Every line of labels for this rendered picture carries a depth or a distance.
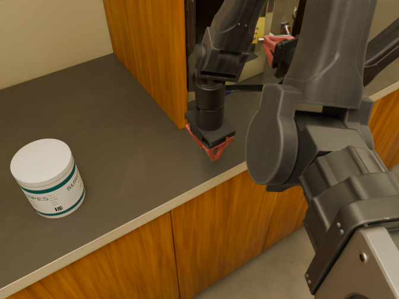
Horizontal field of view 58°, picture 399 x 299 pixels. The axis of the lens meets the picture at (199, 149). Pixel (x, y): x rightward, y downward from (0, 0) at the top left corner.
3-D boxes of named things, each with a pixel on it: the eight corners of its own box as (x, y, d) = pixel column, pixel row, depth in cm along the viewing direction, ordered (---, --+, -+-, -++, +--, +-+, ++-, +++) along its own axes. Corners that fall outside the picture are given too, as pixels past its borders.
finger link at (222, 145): (214, 140, 84) (215, 110, 77) (233, 159, 80) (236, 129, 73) (190, 152, 82) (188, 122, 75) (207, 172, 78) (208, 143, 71)
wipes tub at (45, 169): (27, 190, 93) (3, 152, 82) (75, 169, 98) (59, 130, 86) (41, 228, 85) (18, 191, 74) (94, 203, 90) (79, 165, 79)
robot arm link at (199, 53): (200, 49, 59) (247, 56, 62) (190, 15, 67) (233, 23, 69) (183, 105, 67) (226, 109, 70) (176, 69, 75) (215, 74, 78)
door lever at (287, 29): (255, 36, 98) (255, 27, 96) (290, 33, 97) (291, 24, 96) (257, 47, 94) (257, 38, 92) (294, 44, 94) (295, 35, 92)
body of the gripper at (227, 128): (208, 108, 79) (209, 81, 74) (236, 136, 74) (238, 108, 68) (183, 120, 77) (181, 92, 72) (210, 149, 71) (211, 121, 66)
